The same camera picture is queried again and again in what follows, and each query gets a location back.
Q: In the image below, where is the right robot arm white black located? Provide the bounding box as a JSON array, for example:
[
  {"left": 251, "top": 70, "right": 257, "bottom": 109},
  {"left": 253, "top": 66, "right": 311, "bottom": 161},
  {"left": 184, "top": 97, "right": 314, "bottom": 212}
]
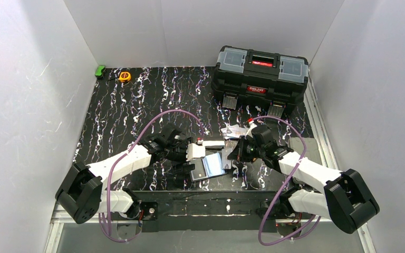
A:
[{"left": 228, "top": 125, "right": 380, "bottom": 234}]

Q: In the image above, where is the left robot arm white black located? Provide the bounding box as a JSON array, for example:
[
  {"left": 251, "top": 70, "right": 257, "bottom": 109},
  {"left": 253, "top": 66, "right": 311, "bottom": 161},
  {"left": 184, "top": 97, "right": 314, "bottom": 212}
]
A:
[{"left": 55, "top": 124, "right": 199, "bottom": 224}]

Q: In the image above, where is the white card on table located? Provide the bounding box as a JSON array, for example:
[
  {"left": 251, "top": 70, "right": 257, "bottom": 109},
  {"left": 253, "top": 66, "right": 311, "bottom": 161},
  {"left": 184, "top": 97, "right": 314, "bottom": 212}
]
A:
[{"left": 221, "top": 125, "right": 248, "bottom": 139}]

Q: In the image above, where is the grey foam pad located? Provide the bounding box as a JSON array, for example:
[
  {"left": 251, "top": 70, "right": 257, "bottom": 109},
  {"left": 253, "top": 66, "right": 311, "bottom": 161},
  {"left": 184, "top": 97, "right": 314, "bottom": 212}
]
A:
[{"left": 288, "top": 137, "right": 320, "bottom": 163}]

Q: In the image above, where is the yellow tape measure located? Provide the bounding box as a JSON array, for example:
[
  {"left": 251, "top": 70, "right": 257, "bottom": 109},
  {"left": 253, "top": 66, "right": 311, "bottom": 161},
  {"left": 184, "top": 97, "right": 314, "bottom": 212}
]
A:
[{"left": 118, "top": 71, "right": 131, "bottom": 83}]

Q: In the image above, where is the green small object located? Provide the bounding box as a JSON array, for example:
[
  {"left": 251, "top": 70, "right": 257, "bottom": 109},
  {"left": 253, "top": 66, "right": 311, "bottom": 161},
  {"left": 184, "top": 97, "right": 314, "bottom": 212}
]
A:
[{"left": 94, "top": 65, "right": 106, "bottom": 79}]

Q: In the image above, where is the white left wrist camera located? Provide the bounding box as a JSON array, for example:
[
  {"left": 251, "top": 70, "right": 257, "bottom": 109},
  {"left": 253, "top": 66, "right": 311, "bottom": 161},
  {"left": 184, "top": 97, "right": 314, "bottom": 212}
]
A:
[{"left": 186, "top": 143, "right": 206, "bottom": 161}]

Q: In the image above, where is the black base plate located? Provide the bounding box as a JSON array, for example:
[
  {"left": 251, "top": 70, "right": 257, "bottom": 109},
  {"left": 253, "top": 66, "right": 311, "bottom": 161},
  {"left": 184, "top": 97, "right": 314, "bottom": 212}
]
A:
[{"left": 134, "top": 190, "right": 275, "bottom": 232}]

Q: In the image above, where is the black toolbox with red handle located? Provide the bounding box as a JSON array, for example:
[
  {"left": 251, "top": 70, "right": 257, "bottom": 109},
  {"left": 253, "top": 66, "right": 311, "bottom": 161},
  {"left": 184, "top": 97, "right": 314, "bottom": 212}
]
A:
[{"left": 211, "top": 45, "right": 308, "bottom": 119}]

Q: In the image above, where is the aluminium frame rail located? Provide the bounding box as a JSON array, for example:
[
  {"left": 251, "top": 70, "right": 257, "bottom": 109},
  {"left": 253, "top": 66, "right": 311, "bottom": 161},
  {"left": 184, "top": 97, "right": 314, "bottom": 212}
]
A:
[{"left": 304, "top": 80, "right": 340, "bottom": 170}]

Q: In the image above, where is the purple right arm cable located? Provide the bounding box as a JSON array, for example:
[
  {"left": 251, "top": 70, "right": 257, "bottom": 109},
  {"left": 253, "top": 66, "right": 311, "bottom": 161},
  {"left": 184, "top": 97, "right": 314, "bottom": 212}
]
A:
[{"left": 248, "top": 116, "right": 320, "bottom": 246}]

